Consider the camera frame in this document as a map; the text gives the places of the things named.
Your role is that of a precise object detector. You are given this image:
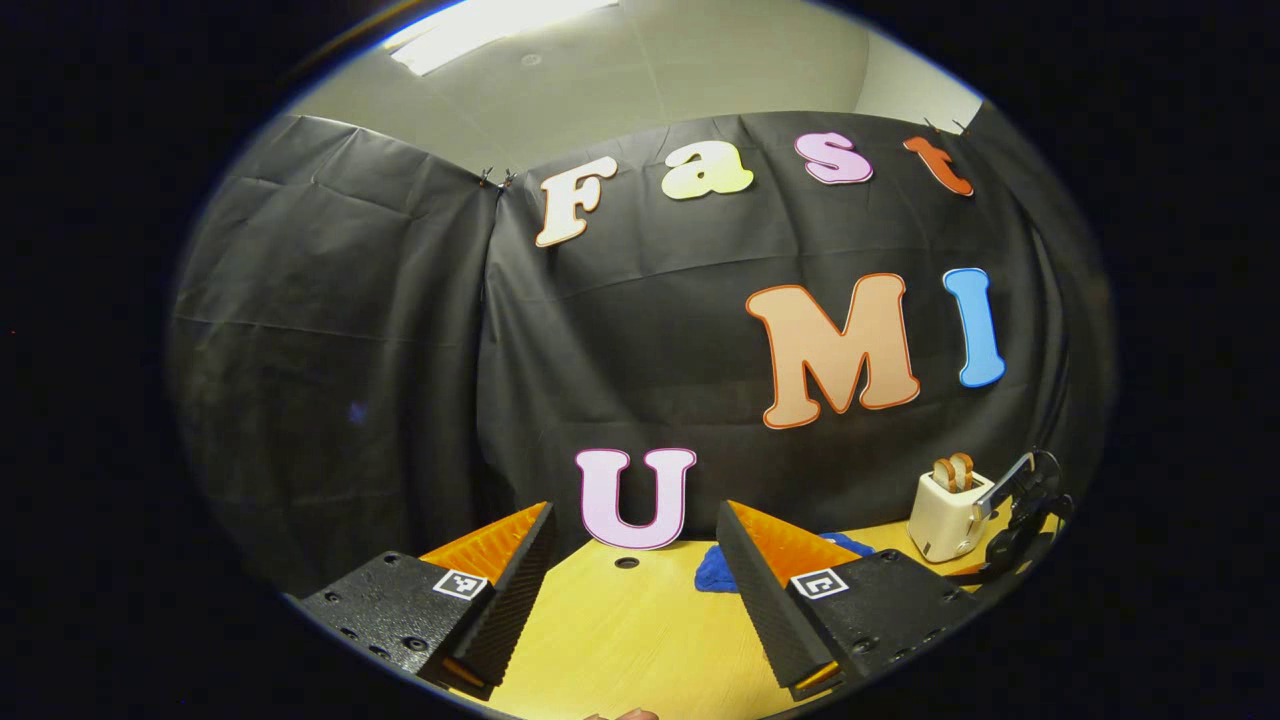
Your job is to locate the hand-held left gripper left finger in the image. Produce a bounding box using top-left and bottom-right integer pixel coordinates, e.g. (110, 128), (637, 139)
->
(298, 500), (560, 701)

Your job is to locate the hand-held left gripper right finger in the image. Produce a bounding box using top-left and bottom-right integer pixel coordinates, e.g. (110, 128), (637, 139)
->
(716, 499), (986, 703)

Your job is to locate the blue folded towel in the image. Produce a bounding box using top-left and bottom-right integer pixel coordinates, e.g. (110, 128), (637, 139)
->
(695, 532), (877, 595)

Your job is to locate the white toaster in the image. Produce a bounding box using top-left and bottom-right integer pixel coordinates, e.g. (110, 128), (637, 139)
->
(907, 470), (997, 564)

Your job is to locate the black backdrop cloth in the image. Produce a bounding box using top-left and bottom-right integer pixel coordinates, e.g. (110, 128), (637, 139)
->
(165, 100), (1116, 601)

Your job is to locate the ceiling light panel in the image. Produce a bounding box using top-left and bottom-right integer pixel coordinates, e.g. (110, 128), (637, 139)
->
(385, 0), (621, 77)

